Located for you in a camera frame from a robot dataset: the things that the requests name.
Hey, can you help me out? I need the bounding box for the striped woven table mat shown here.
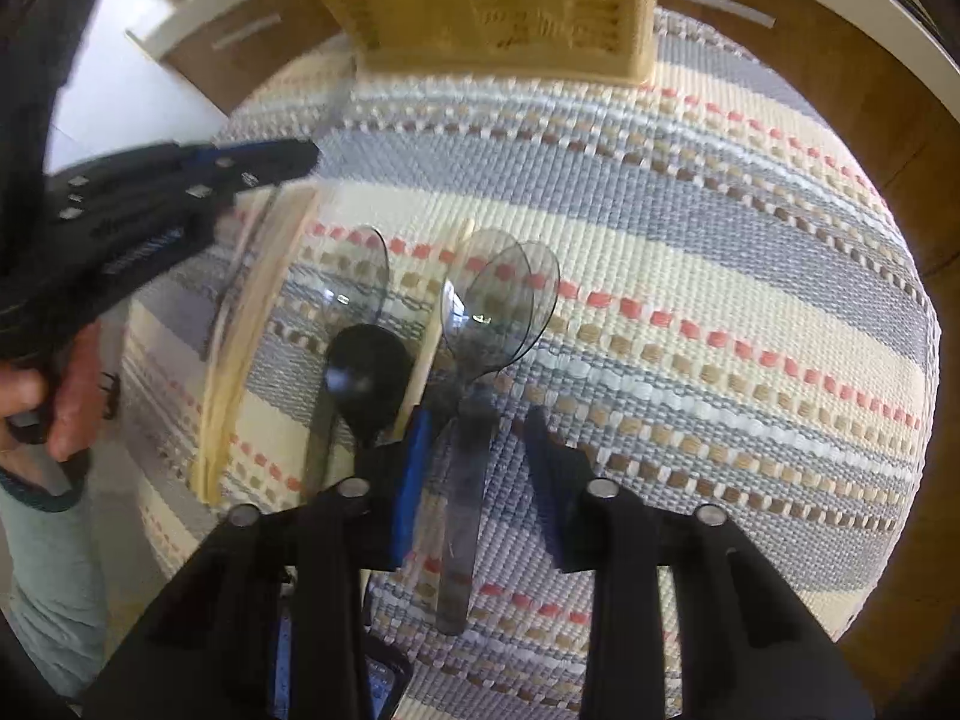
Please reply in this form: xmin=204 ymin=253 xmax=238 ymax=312
xmin=118 ymin=7 xmax=944 ymax=720

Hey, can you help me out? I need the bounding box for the clear plastic spoon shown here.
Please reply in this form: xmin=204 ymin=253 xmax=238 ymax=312
xmin=436 ymin=234 xmax=532 ymax=635
xmin=475 ymin=241 xmax=560 ymax=374
xmin=302 ymin=226 xmax=389 ymax=497

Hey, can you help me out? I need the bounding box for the person left hand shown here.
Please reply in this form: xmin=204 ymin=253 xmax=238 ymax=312
xmin=2 ymin=320 xmax=106 ymax=463

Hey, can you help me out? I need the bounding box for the black spoon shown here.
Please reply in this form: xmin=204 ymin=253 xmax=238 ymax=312
xmin=324 ymin=323 xmax=413 ymax=450

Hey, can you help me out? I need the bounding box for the yellow plastic utensil basket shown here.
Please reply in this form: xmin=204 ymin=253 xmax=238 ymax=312
xmin=320 ymin=0 xmax=656 ymax=85

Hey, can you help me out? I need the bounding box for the person left forearm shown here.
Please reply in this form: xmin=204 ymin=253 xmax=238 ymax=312
xmin=2 ymin=450 xmax=107 ymax=704

